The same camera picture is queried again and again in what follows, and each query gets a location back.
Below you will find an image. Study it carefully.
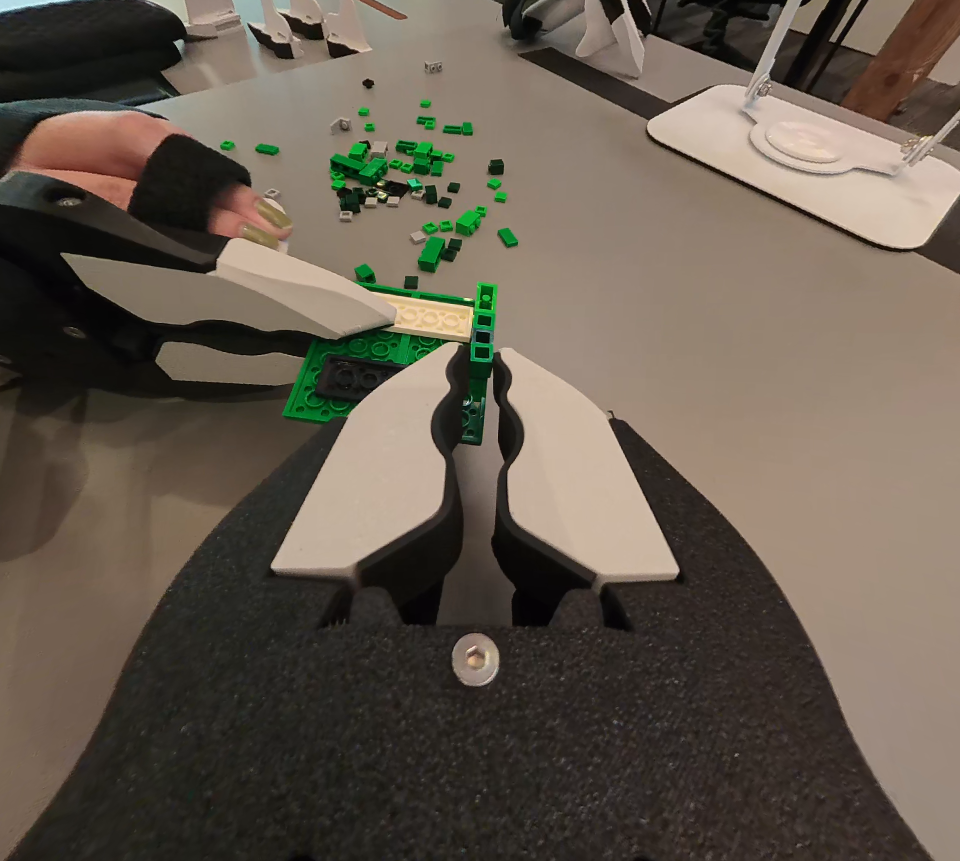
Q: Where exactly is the wooden table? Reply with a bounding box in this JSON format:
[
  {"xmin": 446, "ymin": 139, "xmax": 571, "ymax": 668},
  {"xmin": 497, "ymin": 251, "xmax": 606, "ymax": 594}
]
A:
[{"xmin": 686, "ymin": 0, "xmax": 960, "ymax": 121}]

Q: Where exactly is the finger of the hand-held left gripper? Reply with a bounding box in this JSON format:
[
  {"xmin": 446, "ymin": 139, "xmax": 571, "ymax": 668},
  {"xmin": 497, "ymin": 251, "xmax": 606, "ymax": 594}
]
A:
[
  {"xmin": 60, "ymin": 238, "xmax": 399, "ymax": 342},
  {"xmin": 155, "ymin": 342, "xmax": 314, "ymax": 387}
]

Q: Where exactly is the person's left hand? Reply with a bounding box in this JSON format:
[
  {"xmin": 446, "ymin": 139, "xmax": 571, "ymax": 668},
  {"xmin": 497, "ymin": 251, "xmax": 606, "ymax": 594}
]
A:
[{"xmin": 13, "ymin": 111, "xmax": 295, "ymax": 245}]

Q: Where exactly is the black knit cloth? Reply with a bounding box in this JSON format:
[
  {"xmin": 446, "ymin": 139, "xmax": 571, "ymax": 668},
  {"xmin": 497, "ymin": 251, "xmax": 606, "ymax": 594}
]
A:
[{"xmin": 0, "ymin": 0, "xmax": 189, "ymax": 105}]

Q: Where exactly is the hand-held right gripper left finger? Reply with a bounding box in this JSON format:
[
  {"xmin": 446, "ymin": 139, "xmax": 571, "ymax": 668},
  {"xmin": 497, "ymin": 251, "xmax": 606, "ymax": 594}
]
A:
[{"xmin": 270, "ymin": 343, "xmax": 466, "ymax": 582}]

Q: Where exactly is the green lego brick strip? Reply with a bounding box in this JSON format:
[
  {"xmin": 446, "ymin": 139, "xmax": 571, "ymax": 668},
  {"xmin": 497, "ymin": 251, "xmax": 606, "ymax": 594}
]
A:
[{"xmin": 468, "ymin": 281, "xmax": 501, "ymax": 384}]

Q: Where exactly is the green lego baseplate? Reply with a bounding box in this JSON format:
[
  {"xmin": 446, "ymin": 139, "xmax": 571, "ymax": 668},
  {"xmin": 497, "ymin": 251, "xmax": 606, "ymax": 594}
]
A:
[{"xmin": 282, "ymin": 279, "xmax": 501, "ymax": 447}]

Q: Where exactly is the pile of green lego pieces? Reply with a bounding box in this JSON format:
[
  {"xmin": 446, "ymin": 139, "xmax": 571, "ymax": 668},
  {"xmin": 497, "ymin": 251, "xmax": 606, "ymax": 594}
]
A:
[{"xmin": 219, "ymin": 97, "xmax": 521, "ymax": 289}]

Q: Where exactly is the person's left forearm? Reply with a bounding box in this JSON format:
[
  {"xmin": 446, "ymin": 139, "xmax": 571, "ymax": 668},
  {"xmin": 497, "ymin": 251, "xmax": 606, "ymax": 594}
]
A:
[{"xmin": 0, "ymin": 98, "xmax": 46, "ymax": 174}]

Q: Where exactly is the black lego plate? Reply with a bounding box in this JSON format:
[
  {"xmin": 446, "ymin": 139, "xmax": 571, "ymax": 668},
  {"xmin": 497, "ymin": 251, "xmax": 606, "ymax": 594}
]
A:
[{"xmin": 318, "ymin": 354, "xmax": 408, "ymax": 399}]

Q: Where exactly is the white lego plate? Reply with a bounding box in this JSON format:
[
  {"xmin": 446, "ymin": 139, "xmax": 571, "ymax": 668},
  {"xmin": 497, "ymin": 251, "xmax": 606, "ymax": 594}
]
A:
[{"xmin": 373, "ymin": 298, "xmax": 476, "ymax": 344}]

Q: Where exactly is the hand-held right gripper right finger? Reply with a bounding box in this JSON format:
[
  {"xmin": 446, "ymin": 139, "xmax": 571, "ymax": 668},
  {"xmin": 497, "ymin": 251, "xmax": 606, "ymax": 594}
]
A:
[{"xmin": 492, "ymin": 347, "xmax": 682, "ymax": 589}]

